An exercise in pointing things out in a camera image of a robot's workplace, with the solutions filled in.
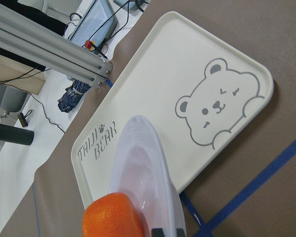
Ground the cream bear tray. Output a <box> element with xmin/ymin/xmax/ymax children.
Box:
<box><xmin>72</xmin><ymin>11</ymin><xmax>274</xmax><ymax>206</ymax></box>

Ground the orange fruit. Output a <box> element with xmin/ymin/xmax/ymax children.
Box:
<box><xmin>82</xmin><ymin>193</ymin><xmax>145</xmax><ymax>237</ymax></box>

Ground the teach pendant with red button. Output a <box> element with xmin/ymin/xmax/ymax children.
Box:
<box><xmin>68</xmin><ymin>0</ymin><xmax>117</xmax><ymax>48</ymax></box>

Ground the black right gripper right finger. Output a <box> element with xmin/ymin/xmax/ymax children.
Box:
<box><xmin>176</xmin><ymin>228</ymin><xmax>185</xmax><ymax>237</ymax></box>

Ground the white plate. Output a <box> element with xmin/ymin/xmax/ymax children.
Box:
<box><xmin>110</xmin><ymin>116</ymin><xmax>186</xmax><ymax>237</ymax></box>

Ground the aluminium frame post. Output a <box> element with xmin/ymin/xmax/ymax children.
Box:
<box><xmin>0</xmin><ymin>4</ymin><xmax>112</xmax><ymax>88</ymax></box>

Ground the black cylinder handle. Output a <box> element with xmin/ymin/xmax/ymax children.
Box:
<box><xmin>0</xmin><ymin>124</ymin><xmax>35</xmax><ymax>145</ymax></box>

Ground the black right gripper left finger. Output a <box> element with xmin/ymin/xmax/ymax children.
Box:
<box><xmin>151</xmin><ymin>228</ymin><xmax>164</xmax><ymax>237</ymax></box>

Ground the folded dark blue umbrella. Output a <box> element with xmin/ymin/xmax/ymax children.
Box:
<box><xmin>58</xmin><ymin>80</ymin><xmax>91</xmax><ymax>113</ymax></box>

